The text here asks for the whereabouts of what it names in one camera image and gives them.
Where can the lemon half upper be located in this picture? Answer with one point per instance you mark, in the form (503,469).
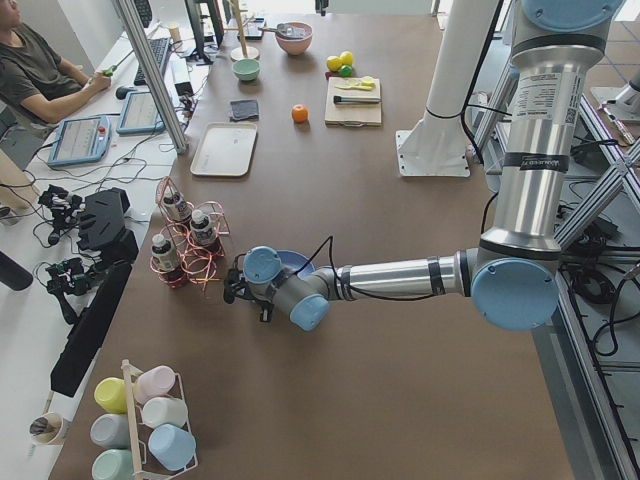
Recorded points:
(367,80)

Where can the tea bottle bottom left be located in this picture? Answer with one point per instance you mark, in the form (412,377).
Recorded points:
(202,229)

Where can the cream rabbit tray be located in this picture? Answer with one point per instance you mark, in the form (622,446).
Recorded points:
(225,150)

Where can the teach pendant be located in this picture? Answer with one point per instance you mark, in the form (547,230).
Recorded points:
(139,115)
(80,140)

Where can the whole lemon far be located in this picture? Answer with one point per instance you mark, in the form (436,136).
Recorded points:
(347,58)

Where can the yellow plastic knife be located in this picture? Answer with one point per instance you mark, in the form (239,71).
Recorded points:
(359,87)

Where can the steel muddler black tip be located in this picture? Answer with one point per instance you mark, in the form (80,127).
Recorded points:
(353,100)

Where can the tea bottle top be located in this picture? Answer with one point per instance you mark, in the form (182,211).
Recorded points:
(176,207)

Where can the teach pendant far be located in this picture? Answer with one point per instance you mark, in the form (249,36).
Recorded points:
(139,115)

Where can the cup rack with mugs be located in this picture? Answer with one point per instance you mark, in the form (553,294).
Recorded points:
(145,431)

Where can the green lime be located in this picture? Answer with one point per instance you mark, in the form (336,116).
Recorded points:
(346,71)

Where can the pink bowl with ice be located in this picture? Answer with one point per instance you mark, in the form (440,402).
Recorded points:
(299,46)

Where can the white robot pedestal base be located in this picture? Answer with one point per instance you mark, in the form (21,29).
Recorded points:
(436,145)

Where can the grey cloth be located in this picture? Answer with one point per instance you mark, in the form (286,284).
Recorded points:
(246,109)

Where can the wooden cutting board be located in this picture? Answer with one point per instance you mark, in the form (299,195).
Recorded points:
(352,115)

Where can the copper wire bottle rack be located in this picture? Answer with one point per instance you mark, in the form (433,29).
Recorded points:
(199,263)

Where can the orange fruit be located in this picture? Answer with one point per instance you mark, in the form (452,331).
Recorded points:
(299,113)

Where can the wooden cup stand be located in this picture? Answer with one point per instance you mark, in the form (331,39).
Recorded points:
(244,51)

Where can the green bowl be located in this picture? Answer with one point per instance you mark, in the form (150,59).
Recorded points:
(246,69)

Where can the seated person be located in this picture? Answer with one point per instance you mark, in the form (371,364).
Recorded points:
(35,80)

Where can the whole lemon near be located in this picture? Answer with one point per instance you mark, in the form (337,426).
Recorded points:
(334,63)

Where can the tea bottle bottom right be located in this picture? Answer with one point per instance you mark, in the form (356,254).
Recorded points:
(166,261)

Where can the blue plate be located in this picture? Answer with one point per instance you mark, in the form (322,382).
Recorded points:
(296,262)

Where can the tea bottle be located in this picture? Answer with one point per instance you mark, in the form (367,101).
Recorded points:
(202,229)
(176,207)
(166,261)

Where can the whole lemon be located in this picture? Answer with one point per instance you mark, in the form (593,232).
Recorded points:
(347,58)
(334,63)

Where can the metal ice scoop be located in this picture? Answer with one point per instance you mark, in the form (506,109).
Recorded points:
(286,30)

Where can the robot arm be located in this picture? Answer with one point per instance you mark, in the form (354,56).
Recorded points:
(509,275)

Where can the teach pendant near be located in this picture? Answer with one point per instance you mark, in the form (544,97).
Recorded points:
(80,140)

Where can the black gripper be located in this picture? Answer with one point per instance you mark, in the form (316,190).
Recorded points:
(233,287)

